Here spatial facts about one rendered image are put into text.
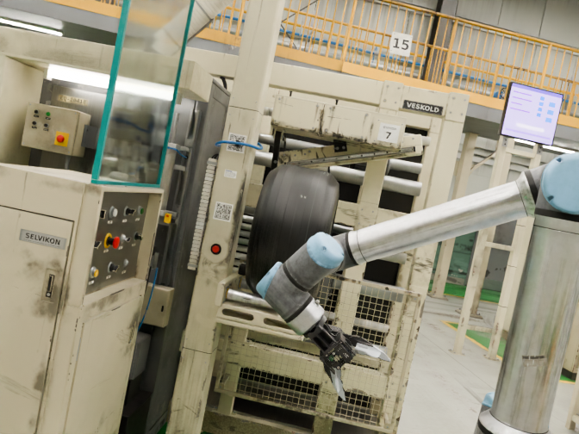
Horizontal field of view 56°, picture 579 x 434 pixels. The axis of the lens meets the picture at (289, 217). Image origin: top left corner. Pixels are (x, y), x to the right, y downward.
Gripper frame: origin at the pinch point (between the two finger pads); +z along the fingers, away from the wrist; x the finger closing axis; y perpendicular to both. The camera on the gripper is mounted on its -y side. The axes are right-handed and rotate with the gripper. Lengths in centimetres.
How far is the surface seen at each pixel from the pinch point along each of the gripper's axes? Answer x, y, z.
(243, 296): -31, -80, -33
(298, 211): 10, -70, -43
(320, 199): 19, -74, -40
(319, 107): 45, -116, -71
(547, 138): 215, -452, 79
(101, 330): -63, -39, -59
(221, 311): -41, -78, -35
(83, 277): -47, -22, -72
